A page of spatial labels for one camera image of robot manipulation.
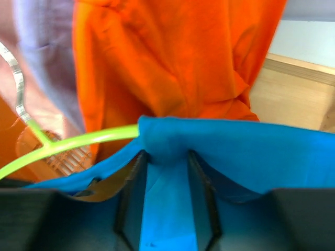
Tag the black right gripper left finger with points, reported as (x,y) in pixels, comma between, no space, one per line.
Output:
(128,186)

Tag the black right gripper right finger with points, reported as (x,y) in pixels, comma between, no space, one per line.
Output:
(206,186)

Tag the blue t shirt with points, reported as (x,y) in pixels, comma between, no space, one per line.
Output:
(273,185)

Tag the green clothes hanger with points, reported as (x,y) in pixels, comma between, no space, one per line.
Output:
(50,147)

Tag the pink t shirt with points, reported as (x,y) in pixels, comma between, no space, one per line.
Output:
(36,103)

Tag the orange t shirt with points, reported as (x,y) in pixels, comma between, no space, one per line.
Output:
(187,59)

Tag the purple t shirt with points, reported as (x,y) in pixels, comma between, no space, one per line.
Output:
(45,39)

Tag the orange plastic basket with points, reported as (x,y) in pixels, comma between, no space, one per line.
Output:
(18,140)

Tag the wooden clothes rack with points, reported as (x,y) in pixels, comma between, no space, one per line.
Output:
(295,93)

